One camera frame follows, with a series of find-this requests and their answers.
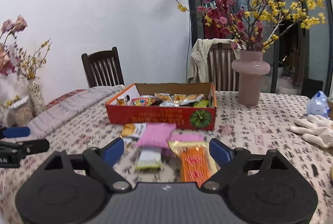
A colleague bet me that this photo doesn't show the patterned vase with flowers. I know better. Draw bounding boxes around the patterned vase with flowers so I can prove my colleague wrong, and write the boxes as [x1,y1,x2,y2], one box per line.
[1,15,52,126]

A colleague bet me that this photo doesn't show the beige jacket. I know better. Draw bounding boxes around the beige jacket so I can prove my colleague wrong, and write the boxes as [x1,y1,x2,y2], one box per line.
[187,38,244,83]

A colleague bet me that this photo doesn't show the cracker packet near box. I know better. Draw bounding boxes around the cracker packet near box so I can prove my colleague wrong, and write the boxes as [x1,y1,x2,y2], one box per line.
[120,123,146,139]

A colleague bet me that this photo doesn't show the dark wooden chair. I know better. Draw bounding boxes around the dark wooden chair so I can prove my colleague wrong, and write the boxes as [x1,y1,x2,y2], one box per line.
[81,47,125,88]

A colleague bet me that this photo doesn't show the green snack packet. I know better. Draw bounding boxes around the green snack packet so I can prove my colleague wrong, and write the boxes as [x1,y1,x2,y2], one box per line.
[193,99,209,108]

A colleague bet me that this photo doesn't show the orange cardboard snack box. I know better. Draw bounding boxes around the orange cardboard snack box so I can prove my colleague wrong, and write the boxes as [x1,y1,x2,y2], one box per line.
[106,83,217,130]

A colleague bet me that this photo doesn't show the pink and yellow flower branches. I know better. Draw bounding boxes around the pink and yellow flower branches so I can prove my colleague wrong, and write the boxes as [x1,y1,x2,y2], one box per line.
[170,0,328,53]

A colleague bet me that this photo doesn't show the wooden chair with jacket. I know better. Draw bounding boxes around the wooden chair with jacket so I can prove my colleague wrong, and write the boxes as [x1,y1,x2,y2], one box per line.
[207,43,239,92]

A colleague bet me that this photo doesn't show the pink glass vase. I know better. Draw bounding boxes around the pink glass vase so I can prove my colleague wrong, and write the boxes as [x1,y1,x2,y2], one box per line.
[231,50,270,107]

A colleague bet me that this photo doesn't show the blue plastic bag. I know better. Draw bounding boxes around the blue plastic bag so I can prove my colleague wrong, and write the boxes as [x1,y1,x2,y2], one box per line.
[306,91,330,118]

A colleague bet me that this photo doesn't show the orange biscuit stick packet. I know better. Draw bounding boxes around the orange biscuit stick packet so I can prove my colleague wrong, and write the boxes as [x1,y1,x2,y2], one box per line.
[168,141,218,187]

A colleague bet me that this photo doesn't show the pink patterned folded blanket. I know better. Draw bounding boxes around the pink patterned folded blanket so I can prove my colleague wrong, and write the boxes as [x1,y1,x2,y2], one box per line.
[28,85,125,138]

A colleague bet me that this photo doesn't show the silver snack packet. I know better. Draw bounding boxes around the silver snack packet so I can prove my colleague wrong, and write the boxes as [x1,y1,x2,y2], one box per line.
[135,147,162,170]

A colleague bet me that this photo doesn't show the red colourful snack packet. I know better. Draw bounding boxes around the red colourful snack packet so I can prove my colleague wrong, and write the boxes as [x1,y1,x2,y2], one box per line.
[131,97,156,107]

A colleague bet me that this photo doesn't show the white knit gloves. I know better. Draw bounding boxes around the white knit gloves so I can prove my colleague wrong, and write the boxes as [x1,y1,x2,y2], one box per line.
[290,115,332,149]

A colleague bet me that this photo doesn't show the red hanging garment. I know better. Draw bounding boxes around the red hanging garment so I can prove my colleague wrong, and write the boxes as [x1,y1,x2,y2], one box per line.
[202,0,225,39]

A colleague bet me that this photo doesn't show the yellow cracker snack packet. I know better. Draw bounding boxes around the yellow cracker snack packet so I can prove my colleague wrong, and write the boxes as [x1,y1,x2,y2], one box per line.
[155,93,173,102]

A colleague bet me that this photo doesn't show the calligraphy print tablecloth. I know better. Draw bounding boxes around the calligraphy print tablecloth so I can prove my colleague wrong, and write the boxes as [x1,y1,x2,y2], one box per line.
[1,92,332,223]

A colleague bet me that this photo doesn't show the cracker packet on table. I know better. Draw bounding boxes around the cracker packet on table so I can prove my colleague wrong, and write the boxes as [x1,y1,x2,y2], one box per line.
[179,94,205,106]

